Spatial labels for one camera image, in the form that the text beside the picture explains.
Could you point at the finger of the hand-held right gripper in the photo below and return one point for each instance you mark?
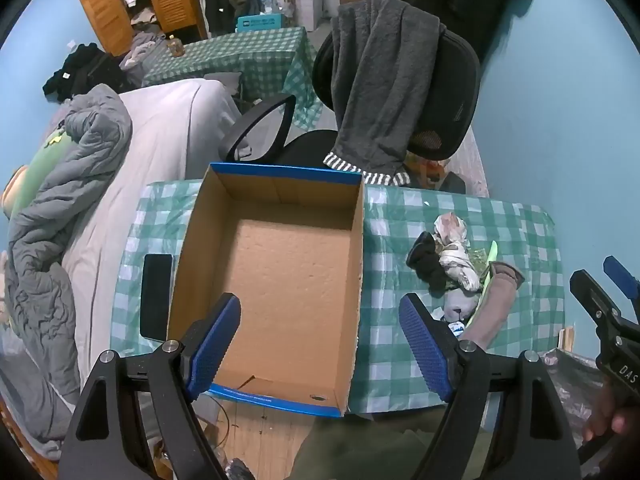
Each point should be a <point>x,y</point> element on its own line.
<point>622,282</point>
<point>587,292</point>

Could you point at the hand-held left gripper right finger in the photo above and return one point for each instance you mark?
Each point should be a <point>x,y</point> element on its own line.
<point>425,345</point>

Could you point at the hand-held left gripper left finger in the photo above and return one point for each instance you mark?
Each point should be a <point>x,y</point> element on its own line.
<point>215,345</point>

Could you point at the white blue striped sock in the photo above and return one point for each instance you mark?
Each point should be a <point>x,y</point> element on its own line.
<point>457,329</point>

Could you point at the light grey sock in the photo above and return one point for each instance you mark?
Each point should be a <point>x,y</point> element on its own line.
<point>457,305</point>

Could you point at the taupe fleece sock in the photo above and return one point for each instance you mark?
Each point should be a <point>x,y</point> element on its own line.
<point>492,305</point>

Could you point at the black sock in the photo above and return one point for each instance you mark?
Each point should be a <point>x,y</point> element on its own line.
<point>425,260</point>

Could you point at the floral sock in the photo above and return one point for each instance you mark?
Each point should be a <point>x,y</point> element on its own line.
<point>455,255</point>

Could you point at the green patterned sock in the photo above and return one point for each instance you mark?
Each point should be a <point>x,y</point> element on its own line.
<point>477,260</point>

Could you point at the light green sock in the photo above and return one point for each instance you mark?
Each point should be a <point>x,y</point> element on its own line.
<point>492,252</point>

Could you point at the cardboard box with blue rim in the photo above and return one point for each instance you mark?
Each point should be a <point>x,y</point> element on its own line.
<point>290,270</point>

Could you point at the person's right hand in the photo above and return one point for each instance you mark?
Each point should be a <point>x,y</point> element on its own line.
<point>607,410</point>

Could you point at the clear plastic bag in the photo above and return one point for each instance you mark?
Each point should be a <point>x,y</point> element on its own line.
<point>570,380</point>

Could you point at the black smartphone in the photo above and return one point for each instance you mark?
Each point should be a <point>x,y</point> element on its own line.
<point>156,300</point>

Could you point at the person's olive trousers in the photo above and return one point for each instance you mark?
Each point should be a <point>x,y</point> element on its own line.
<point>360,450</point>

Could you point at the pale pink padded panel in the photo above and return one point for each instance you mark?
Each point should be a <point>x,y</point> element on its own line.
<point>475,160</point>

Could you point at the orange toy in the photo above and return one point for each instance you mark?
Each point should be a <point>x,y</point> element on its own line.
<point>430,170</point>

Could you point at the grey duvet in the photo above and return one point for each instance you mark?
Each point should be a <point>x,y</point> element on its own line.
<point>50,200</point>

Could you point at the bed with pale sheet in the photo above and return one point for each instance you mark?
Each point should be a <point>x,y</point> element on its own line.
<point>150,135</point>

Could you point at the black office chair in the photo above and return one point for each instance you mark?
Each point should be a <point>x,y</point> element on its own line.
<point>460,90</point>

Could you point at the green plush toy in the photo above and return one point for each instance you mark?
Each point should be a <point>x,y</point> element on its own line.
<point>37,170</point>

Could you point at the dark grey fleece pants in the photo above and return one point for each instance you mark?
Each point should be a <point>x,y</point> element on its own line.
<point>380,85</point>

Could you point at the amber bottle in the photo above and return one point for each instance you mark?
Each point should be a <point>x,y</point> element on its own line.
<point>176,47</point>

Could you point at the black clothes pile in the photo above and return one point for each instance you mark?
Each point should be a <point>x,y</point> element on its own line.
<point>85,70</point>

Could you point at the grey clothes pile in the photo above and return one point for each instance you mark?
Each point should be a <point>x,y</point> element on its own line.
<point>142,47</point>

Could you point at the teal box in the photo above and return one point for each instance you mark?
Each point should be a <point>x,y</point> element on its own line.
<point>260,22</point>

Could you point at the wooden louvred wardrobe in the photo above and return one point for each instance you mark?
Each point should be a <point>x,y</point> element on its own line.
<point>100,5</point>

